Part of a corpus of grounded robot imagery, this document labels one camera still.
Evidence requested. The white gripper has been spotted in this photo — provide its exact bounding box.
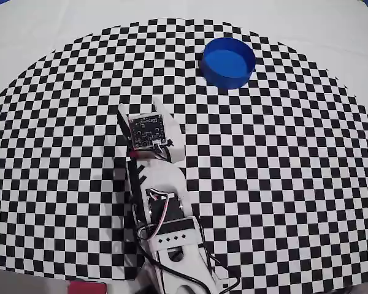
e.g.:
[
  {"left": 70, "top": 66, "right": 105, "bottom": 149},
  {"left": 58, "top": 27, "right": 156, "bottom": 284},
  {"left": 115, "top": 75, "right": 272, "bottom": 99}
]
[{"left": 117, "top": 97, "right": 185, "bottom": 164}]

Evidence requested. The black base cable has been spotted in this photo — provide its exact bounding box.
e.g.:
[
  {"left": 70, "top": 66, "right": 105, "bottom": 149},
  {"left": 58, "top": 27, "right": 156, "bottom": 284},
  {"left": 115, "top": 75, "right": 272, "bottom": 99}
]
[{"left": 136, "top": 225, "right": 212, "bottom": 292}]

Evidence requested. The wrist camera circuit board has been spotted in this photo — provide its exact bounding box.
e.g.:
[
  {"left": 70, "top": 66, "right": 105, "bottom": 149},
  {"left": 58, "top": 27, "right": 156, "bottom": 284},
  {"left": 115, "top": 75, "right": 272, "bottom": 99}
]
[{"left": 127, "top": 111, "right": 170, "bottom": 151}]

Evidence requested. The thin black camera cable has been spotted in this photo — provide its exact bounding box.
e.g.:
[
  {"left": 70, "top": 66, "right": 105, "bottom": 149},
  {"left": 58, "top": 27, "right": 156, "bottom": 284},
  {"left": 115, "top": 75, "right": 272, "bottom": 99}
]
[{"left": 199, "top": 214, "right": 243, "bottom": 291}]

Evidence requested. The blue round box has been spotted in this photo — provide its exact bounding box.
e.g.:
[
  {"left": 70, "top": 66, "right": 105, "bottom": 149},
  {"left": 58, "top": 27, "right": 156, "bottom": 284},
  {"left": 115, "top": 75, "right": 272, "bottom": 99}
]
[{"left": 201, "top": 37, "right": 257, "bottom": 90}]

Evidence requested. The checkerboard print white sheet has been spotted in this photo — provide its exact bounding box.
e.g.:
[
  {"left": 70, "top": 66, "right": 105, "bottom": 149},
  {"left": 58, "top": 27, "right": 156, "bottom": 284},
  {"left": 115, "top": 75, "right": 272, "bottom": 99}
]
[{"left": 0, "top": 0, "right": 368, "bottom": 292}]

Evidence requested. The red rectangular block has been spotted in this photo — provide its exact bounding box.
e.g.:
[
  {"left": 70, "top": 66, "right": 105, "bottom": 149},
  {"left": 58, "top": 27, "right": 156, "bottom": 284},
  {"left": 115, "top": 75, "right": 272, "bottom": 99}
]
[{"left": 67, "top": 281, "right": 107, "bottom": 294}]

